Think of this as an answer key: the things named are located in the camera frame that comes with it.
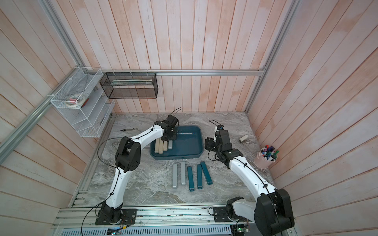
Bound grey pruning pliers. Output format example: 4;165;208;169
168;140;173;150
181;161;186;185
172;164;178;189

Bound beige pruning pliers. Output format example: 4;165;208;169
158;140;164;154
163;141;168;152
154;138;160;153

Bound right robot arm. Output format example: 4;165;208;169
205;125;295;236

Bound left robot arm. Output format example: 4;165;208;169
95;115;179;225

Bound teal plastic storage box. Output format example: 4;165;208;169
150;125;204;160

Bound teal pruning pliers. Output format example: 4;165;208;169
200;161;213;185
197;164;203;189
187;166;195;192

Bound small beige tape roll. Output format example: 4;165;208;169
239;135;249;143

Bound pink pen holder cup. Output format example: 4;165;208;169
254;145;280;169

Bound dark pen on table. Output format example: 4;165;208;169
120;128;138;132

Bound tape roll in shelf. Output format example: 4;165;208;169
64;94;86;108

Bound black mesh wall basket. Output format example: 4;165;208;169
99;72;158;99

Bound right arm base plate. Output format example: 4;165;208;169
213;205;255;223

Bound white wire wall shelf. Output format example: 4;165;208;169
51;67;115;138

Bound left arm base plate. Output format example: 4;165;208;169
95;208;137;225

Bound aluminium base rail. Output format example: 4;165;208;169
52;204;236;229

